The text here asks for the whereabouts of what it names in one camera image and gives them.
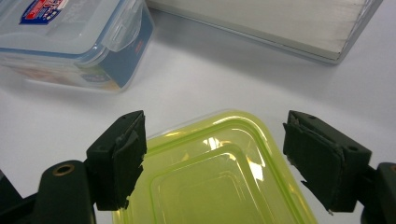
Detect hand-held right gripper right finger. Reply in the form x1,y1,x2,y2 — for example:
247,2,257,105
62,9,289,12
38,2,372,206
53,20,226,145
282,110,373,216

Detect white wire shelf rack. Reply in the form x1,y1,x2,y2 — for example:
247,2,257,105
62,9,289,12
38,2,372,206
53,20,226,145
146,0,385,65

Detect green plastic food container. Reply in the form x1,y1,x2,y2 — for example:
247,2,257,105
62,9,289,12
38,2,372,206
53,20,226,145
112,109,318,224

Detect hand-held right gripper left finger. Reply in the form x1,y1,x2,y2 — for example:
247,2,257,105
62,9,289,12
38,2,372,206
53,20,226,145
85,110,148,212

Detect clear food container blue lid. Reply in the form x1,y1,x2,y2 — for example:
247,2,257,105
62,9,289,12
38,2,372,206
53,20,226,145
0,0,156,92

